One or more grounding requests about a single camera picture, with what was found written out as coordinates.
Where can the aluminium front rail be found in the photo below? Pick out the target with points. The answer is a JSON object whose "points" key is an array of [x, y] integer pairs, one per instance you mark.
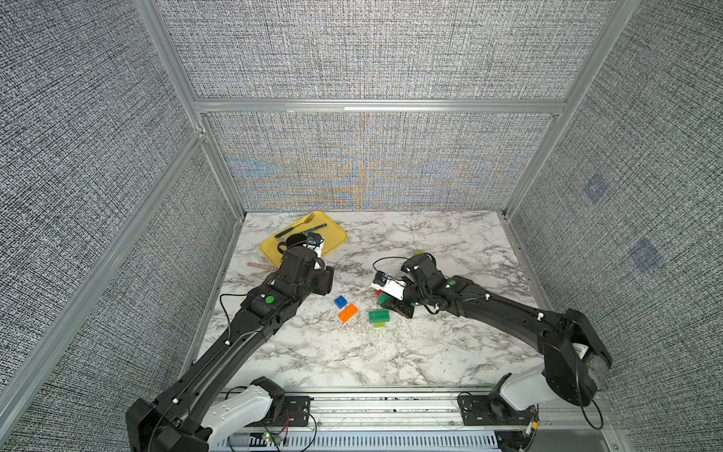
{"points": [[436, 408]]}

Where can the blue square lego brick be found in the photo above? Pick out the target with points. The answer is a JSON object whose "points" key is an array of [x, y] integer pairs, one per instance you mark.
{"points": [[340, 302]]}

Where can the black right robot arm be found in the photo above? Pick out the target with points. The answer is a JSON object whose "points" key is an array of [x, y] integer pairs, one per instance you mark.
{"points": [[575, 360]]}

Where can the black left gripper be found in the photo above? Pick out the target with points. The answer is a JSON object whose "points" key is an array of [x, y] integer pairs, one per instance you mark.
{"points": [[326, 280]]}

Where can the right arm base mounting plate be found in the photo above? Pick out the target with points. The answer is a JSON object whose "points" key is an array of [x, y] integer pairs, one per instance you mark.
{"points": [[490, 410]]}

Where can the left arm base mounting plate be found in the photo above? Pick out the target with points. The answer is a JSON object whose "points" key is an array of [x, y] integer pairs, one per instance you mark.
{"points": [[289, 411]]}

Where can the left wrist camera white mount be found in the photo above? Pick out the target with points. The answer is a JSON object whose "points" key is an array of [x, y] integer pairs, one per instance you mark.
{"points": [[315, 242]]}

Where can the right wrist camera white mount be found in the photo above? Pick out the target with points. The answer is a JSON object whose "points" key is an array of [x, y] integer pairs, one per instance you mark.
{"points": [[389, 285]]}

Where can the black mug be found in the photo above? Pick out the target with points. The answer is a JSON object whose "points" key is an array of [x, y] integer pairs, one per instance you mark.
{"points": [[292, 241]]}

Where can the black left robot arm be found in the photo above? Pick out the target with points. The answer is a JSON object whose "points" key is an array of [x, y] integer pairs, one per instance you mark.
{"points": [[187, 416]]}

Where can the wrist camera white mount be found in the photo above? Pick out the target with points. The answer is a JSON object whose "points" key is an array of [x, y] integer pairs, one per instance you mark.
{"points": [[315, 242], [389, 285]]}

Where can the orange long lego brick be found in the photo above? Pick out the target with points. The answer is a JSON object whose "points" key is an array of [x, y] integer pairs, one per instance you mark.
{"points": [[348, 313]]}

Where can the pink handled fork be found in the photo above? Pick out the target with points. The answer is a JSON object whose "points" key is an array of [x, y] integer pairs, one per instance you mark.
{"points": [[261, 266]]}

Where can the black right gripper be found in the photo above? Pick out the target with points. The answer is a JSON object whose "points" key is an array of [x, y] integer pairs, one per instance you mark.
{"points": [[399, 307]]}

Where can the green handled knife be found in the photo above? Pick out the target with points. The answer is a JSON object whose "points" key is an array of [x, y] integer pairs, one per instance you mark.
{"points": [[313, 229]]}

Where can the yellow plastic tray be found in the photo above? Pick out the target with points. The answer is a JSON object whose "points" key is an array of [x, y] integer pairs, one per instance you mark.
{"points": [[333, 234]]}

